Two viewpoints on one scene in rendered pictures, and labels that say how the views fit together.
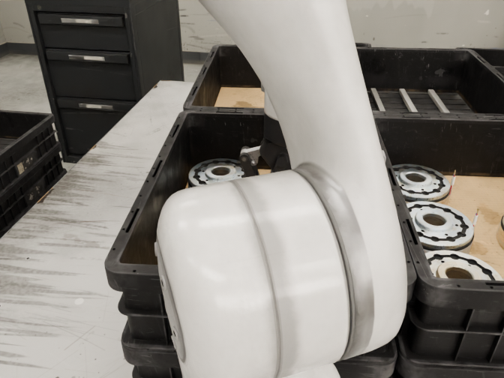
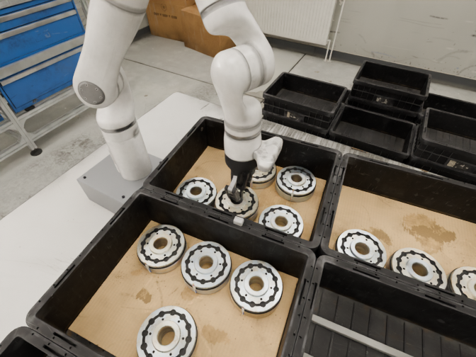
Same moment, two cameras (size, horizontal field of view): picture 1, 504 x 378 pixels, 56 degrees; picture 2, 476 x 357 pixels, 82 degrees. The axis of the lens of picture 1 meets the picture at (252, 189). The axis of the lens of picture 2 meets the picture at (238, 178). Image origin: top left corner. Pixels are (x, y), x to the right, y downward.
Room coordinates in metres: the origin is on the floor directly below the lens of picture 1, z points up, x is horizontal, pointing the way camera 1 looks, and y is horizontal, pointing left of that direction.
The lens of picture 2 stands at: (0.66, -0.46, 1.39)
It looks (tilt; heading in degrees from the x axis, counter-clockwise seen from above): 47 degrees down; 109
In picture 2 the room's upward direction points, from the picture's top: straight up
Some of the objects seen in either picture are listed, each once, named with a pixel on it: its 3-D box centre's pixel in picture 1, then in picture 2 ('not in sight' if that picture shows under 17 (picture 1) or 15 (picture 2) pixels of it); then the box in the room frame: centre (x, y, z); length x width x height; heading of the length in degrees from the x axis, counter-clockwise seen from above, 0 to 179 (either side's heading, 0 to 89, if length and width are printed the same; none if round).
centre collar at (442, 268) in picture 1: (458, 277); (160, 244); (0.40, -0.23, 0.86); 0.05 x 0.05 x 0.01
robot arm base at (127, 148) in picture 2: not in sight; (127, 147); (0.17, -0.01, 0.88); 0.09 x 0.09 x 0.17; 83
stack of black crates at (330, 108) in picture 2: not in sight; (299, 123); (0.55, 0.99, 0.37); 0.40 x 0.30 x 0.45; 170
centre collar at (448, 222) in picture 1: (433, 220); (205, 262); (0.51, -0.24, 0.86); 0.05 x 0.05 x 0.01
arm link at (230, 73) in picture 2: not in sight; (239, 94); (0.52, -0.06, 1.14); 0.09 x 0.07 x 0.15; 58
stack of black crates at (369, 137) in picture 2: not in sight; (363, 151); (0.94, 0.92, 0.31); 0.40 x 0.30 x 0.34; 170
